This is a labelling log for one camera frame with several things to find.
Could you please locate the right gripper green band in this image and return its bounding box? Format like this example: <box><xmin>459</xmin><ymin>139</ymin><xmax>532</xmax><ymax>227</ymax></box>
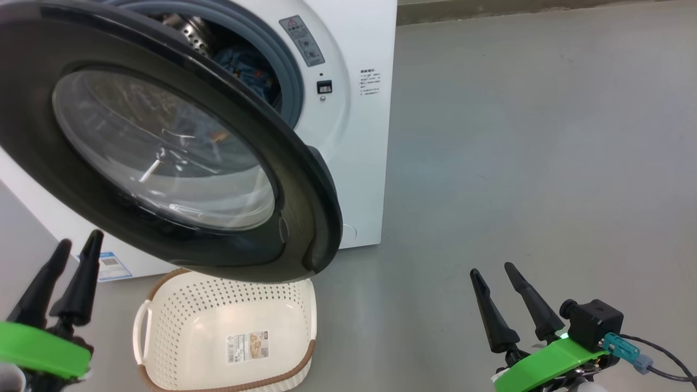
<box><xmin>470</xmin><ymin>262</ymin><xmax>621</xmax><ymax>392</ymax></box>

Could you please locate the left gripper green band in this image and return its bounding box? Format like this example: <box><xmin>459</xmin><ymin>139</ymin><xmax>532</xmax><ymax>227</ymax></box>
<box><xmin>0</xmin><ymin>229</ymin><xmax>104</xmax><ymax>390</ymax></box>

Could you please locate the black round glass washer door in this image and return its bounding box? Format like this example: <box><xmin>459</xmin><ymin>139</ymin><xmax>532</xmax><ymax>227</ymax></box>
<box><xmin>0</xmin><ymin>0</ymin><xmax>344</xmax><ymax>284</ymax></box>

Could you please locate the blue garment with orange print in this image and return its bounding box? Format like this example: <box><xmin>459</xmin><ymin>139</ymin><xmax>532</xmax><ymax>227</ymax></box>
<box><xmin>212</xmin><ymin>45</ymin><xmax>282</xmax><ymax>108</ymax></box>

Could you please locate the cream laundry basket brown rim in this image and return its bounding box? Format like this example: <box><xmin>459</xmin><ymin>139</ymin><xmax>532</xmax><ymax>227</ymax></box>
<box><xmin>132</xmin><ymin>268</ymin><xmax>317</xmax><ymax>392</ymax></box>

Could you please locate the paper label inside basket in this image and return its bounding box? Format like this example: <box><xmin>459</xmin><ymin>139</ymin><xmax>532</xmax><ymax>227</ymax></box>
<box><xmin>225</xmin><ymin>330</ymin><xmax>271</xmax><ymax>365</ymax></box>

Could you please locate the white front-load washing machine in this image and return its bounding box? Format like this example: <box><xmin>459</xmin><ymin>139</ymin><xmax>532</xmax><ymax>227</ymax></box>
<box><xmin>0</xmin><ymin>0</ymin><xmax>398</xmax><ymax>282</ymax></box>

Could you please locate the blue white energy label sticker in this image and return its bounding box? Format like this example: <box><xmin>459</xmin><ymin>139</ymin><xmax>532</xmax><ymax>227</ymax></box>
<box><xmin>97</xmin><ymin>251</ymin><xmax>133</xmax><ymax>283</ymax></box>

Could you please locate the grey warning sticker on washer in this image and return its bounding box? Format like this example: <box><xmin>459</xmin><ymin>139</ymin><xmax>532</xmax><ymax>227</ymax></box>
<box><xmin>279</xmin><ymin>15</ymin><xmax>326</xmax><ymax>68</ymax></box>

